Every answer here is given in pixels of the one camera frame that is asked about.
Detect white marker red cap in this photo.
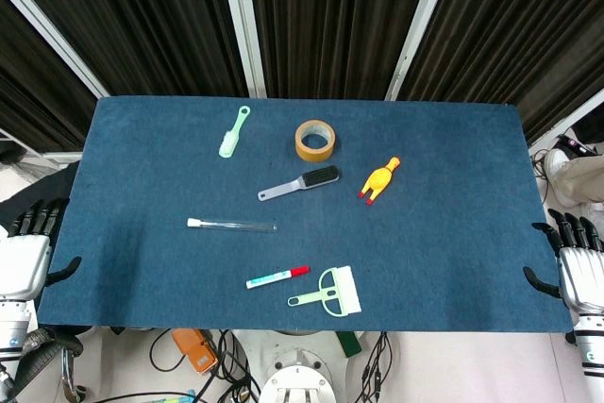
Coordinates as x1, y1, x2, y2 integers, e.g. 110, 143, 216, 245
245, 265, 311, 291

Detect black braided cable sleeve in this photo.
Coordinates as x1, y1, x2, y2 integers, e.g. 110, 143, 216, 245
0, 326, 86, 403

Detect white sneaker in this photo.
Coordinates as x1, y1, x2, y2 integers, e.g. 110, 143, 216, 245
543, 147, 576, 209

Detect transparent test tube white cap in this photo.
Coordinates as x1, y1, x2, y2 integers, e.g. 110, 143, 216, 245
186, 217, 278, 234

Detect dark pleated curtain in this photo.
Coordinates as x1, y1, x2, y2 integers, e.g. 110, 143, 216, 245
0, 0, 250, 98
244, 0, 441, 100
397, 0, 604, 143
0, 0, 99, 155

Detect orange handheld controller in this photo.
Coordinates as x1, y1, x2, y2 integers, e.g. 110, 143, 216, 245
171, 328, 220, 374

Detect black cable bundle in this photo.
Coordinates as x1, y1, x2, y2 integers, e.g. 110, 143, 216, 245
195, 329, 261, 403

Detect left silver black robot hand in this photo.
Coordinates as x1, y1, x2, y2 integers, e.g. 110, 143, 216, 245
0, 198, 82, 303

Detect grey brush black bristles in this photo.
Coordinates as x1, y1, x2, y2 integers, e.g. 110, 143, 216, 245
257, 165, 341, 203

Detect yellow rubber chicken toy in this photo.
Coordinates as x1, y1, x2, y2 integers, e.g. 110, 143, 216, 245
357, 156, 402, 208

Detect black cable loop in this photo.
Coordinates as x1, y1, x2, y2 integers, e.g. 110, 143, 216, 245
149, 329, 191, 373

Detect mint green wide hand broom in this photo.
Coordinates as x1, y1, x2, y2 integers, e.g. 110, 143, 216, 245
287, 265, 363, 318

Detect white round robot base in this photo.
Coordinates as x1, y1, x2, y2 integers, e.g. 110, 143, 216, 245
258, 331, 351, 403

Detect brown packing tape roll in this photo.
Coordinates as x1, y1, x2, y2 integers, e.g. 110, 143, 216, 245
294, 120, 338, 161

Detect black hanging cable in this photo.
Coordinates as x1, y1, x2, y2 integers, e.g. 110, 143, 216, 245
360, 331, 394, 403

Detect white metal frame post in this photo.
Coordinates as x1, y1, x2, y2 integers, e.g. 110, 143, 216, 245
385, 0, 460, 102
217, 0, 266, 98
0, 0, 112, 98

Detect dark green block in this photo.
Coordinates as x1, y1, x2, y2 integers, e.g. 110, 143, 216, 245
335, 330, 363, 359

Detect black cloth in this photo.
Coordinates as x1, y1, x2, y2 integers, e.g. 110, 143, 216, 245
0, 160, 80, 230

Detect beige trouser leg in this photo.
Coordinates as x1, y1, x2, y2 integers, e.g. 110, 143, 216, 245
560, 153, 604, 206

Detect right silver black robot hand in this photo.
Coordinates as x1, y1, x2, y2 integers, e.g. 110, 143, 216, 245
522, 209, 604, 314

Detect blue felt table mat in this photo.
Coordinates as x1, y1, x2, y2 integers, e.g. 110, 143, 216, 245
37, 94, 575, 336

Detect small mint green brush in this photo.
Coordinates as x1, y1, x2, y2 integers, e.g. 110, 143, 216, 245
218, 106, 252, 159

